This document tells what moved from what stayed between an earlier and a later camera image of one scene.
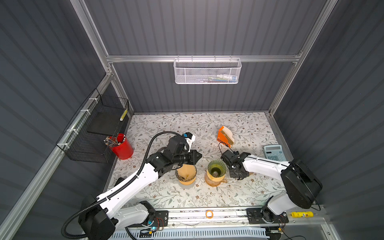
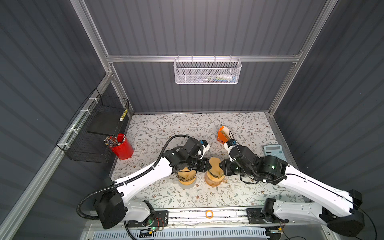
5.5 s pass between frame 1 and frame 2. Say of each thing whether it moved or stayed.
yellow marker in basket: stayed
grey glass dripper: stayed
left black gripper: moved
